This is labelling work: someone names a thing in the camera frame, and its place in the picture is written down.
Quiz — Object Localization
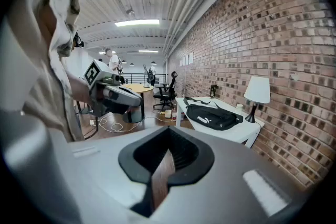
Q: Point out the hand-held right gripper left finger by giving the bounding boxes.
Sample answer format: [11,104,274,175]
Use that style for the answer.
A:
[49,125,169,224]

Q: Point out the black Puma bag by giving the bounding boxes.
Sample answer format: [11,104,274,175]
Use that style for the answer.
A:
[183,97,244,131]

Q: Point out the round wooden table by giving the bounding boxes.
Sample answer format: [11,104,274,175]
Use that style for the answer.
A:
[122,83,154,124]

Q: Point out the black office chair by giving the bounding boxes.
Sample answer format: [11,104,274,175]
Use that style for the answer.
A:
[153,71,179,110]

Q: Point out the white papers on wall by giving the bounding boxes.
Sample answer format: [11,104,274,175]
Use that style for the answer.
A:
[179,52,194,67]

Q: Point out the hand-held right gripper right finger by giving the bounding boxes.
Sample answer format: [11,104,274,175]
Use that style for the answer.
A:
[153,125,308,224]

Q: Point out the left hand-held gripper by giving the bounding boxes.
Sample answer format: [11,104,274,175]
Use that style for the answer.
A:
[83,59,144,118]

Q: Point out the white ceiling pipe bundle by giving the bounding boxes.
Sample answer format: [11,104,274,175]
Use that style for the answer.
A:
[162,0,247,56]

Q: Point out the white desk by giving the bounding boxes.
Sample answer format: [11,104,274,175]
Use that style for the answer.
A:
[175,96,265,149]

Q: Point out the black metal railing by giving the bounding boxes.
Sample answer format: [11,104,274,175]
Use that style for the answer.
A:
[122,73,167,85]

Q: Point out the person's beige patterned shirt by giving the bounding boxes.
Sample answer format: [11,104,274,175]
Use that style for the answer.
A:
[0,0,85,143]

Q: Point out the white shade table lamp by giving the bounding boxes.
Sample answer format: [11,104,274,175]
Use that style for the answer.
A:
[243,76,271,123]

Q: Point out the person's left forearm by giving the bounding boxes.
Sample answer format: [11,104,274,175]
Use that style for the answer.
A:
[68,77,92,110]

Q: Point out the white floor cable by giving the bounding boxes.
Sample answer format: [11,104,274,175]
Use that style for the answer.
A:
[90,114,169,133]

